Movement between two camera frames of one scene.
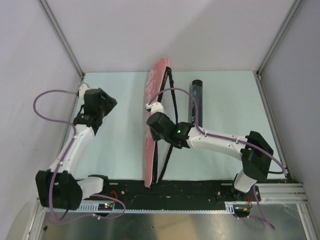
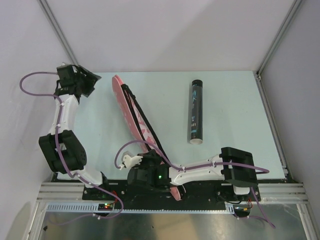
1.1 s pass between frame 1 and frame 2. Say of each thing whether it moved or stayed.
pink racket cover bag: moved
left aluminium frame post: stayed
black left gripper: moved
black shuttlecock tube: stayed
